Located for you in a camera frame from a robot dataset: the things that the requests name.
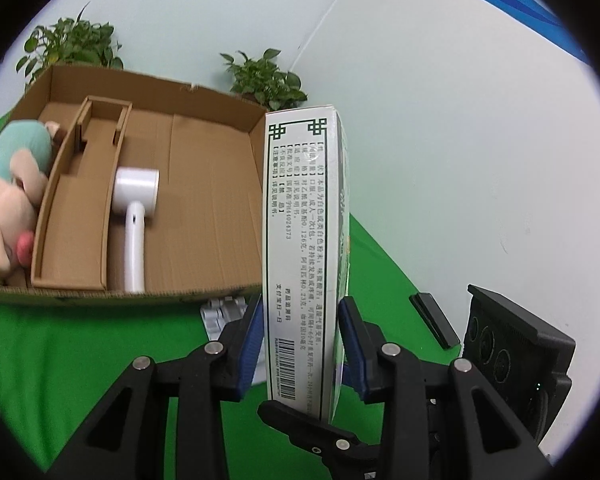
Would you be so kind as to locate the green tablecloth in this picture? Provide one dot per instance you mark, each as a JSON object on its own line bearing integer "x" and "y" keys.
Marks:
{"x": 80, "y": 350}

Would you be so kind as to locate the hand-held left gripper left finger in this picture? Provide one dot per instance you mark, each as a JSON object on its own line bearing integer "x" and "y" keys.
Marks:
{"x": 250, "y": 350}

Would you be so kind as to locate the white hair dryer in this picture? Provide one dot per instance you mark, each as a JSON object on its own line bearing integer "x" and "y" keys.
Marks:
{"x": 135, "y": 210}

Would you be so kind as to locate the blue wall decal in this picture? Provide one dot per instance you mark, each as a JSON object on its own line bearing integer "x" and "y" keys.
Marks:
{"x": 520, "y": 0}

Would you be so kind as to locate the small black rectangular block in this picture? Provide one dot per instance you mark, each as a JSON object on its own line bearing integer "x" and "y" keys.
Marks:
{"x": 435, "y": 320}

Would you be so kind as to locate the long brown cardboard box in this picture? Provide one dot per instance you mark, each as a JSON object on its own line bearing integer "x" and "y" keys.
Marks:
{"x": 75, "y": 220}

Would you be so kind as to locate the pink plush pig toy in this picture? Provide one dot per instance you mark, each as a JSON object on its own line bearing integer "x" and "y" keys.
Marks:
{"x": 15, "y": 185}

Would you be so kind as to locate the green and white medicine box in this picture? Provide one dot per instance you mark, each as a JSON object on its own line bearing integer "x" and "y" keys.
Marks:
{"x": 300, "y": 240}

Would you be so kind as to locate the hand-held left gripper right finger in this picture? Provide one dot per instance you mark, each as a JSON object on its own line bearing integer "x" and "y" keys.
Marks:
{"x": 352, "y": 350}

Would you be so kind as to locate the green potted plant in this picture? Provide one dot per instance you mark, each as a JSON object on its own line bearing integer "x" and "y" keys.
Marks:
{"x": 265, "y": 80}
{"x": 70, "y": 45}

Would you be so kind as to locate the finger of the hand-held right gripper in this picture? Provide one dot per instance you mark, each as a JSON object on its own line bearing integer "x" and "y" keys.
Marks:
{"x": 320, "y": 435}

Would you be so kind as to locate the large cardboard box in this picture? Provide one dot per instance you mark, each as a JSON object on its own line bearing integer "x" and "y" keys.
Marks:
{"x": 205, "y": 185}

